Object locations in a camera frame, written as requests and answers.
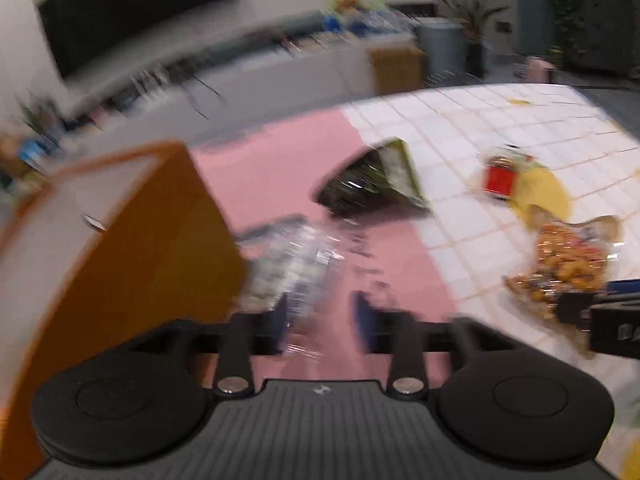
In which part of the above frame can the dark green triangular packet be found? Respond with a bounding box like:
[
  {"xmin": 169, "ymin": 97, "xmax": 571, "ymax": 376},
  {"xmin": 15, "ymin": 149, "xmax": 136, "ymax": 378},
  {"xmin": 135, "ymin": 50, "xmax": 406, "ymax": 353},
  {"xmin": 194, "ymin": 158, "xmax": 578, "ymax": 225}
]
[{"xmin": 310, "ymin": 137, "xmax": 431, "ymax": 221}]

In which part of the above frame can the pink heater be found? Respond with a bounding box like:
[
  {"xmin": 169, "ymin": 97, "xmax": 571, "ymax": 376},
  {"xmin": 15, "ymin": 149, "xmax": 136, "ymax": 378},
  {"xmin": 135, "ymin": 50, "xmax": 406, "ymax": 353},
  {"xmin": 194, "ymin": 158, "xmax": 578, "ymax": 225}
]
[{"xmin": 524, "ymin": 55, "xmax": 559, "ymax": 81}]

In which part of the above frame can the checked fruit print cloth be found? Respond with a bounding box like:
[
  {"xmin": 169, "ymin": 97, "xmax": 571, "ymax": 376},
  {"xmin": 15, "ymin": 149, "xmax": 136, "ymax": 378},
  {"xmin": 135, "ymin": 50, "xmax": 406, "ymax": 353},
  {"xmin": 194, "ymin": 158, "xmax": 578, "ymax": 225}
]
[{"xmin": 190, "ymin": 82, "xmax": 640, "ymax": 480}]

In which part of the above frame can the cardboard box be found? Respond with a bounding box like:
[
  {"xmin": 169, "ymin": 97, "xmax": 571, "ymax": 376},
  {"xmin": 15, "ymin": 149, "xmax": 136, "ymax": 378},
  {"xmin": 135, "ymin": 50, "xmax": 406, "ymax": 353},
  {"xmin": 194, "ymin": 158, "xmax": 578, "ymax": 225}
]
[{"xmin": 369, "ymin": 47, "xmax": 427, "ymax": 96}]

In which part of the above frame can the black television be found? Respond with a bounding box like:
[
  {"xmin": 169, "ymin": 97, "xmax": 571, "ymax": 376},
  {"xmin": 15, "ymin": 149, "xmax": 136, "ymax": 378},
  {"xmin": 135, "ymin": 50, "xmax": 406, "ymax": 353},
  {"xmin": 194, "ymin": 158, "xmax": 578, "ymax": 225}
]
[{"xmin": 34, "ymin": 0, "xmax": 236, "ymax": 81}]

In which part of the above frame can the small red round snack packet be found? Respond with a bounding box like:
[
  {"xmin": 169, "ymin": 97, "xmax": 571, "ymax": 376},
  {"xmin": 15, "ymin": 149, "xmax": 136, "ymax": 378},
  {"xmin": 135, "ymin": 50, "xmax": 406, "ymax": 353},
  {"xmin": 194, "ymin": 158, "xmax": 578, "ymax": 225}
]
[{"xmin": 479, "ymin": 145, "xmax": 536, "ymax": 204}]

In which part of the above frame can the tall potted plant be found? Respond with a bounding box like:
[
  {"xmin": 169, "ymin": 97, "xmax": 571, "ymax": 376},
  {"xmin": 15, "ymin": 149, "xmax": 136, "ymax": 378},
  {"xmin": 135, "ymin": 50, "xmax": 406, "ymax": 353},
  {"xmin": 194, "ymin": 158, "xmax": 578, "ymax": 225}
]
[{"xmin": 419, "ymin": 0, "xmax": 514, "ymax": 79}]

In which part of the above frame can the white marble television console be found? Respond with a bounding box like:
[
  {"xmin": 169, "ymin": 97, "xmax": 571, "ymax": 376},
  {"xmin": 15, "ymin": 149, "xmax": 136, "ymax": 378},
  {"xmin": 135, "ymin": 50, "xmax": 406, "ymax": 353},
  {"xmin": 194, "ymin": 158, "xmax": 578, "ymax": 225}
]
[{"xmin": 65, "ymin": 24, "xmax": 422, "ymax": 127}]

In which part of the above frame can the green bush plant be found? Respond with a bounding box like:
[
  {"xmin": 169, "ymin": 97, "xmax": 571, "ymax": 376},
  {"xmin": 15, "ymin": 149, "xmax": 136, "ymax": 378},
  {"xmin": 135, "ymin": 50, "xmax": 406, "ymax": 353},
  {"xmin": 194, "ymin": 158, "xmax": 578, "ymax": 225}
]
[{"xmin": 537, "ymin": 0, "xmax": 640, "ymax": 79}]

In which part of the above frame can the grey trash can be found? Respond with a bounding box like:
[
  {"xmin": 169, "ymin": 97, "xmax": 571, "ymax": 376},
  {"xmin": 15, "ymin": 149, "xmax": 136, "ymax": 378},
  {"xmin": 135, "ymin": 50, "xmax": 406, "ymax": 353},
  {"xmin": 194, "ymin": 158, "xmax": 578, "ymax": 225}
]
[{"xmin": 417, "ymin": 17, "xmax": 469, "ymax": 79}]

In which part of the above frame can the clear packet of white balls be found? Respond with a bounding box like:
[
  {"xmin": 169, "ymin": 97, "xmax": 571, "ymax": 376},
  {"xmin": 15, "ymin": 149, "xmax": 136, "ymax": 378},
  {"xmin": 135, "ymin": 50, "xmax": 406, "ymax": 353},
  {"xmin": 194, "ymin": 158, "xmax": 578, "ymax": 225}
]
[{"xmin": 234, "ymin": 214, "xmax": 351, "ymax": 357}]

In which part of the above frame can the orange storage box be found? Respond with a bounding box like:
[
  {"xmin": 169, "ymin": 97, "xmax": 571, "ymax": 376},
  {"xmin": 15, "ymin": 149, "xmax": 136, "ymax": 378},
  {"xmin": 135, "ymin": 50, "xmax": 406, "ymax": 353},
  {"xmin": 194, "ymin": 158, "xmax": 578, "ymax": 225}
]
[{"xmin": 0, "ymin": 140, "xmax": 250, "ymax": 480}]

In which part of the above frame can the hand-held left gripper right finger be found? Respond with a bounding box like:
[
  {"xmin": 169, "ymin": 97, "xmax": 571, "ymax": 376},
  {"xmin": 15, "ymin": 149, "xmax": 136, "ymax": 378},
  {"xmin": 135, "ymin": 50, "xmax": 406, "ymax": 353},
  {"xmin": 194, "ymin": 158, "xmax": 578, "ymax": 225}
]
[{"xmin": 349, "ymin": 290, "xmax": 546, "ymax": 395}]

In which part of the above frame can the blue white box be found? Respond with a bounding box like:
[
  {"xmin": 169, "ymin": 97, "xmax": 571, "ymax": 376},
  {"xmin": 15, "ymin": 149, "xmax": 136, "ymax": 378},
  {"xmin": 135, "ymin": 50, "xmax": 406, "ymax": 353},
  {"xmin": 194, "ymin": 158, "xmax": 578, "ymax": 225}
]
[{"xmin": 322, "ymin": 10, "xmax": 371, "ymax": 37}]

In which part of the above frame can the clear packet of fried snacks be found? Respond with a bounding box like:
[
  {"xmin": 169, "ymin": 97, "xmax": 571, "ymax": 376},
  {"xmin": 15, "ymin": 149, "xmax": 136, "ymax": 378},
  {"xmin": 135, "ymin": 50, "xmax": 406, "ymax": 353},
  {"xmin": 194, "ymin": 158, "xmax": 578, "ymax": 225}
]
[{"xmin": 502, "ymin": 214, "xmax": 624, "ymax": 322}]

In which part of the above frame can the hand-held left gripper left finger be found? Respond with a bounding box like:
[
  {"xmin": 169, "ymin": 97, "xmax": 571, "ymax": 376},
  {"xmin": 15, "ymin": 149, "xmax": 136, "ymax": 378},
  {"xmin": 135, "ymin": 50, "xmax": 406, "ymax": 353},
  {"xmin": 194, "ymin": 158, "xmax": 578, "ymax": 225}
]
[{"xmin": 119, "ymin": 292, "xmax": 292, "ymax": 395}]

